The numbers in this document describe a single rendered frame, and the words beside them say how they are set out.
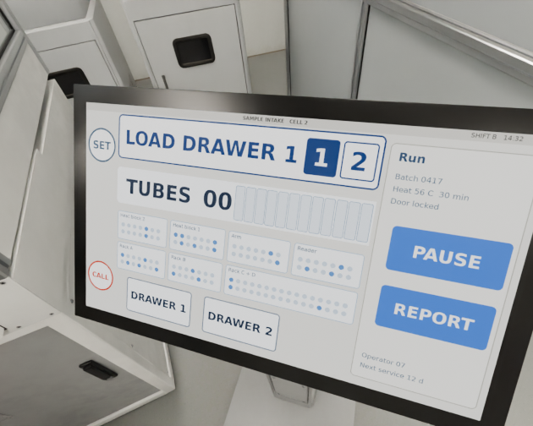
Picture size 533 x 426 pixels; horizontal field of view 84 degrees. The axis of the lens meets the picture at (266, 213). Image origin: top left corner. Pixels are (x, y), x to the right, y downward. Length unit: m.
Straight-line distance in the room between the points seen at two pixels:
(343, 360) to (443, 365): 0.10
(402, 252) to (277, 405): 1.07
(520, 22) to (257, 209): 0.74
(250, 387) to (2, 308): 0.91
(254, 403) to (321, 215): 1.09
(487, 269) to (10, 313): 0.74
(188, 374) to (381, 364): 1.16
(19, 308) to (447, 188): 0.71
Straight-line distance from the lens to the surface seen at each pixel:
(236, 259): 0.34
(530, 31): 0.90
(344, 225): 0.31
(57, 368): 1.00
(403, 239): 0.31
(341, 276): 0.32
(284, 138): 0.31
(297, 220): 0.31
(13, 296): 0.70
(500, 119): 0.33
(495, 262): 0.34
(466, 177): 0.32
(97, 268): 0.46
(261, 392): 1.33
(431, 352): 0.36
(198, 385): 1.43
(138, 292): 0.43
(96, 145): 0.43
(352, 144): 0.30
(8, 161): 0.83
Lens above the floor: 1.34
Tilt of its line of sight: 48 degrees down
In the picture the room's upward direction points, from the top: 8 degrees counter-clockwise
